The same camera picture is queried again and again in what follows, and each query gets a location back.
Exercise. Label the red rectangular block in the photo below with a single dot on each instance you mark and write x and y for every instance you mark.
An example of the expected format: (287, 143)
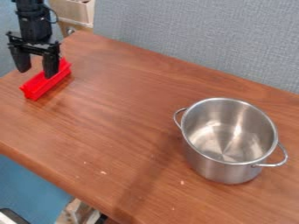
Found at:
(39, 85)

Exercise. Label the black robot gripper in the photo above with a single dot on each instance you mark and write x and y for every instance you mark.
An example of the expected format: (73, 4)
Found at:
(34, 38)

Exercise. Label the black and white object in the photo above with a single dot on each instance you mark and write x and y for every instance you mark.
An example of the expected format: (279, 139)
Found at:
(10, 217)

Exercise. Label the stainless steel pot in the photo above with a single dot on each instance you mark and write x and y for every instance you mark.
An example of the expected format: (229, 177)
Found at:
(230, 137)

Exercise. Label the wooden table leg frame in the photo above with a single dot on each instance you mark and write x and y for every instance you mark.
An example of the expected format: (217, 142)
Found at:
(78, 213)

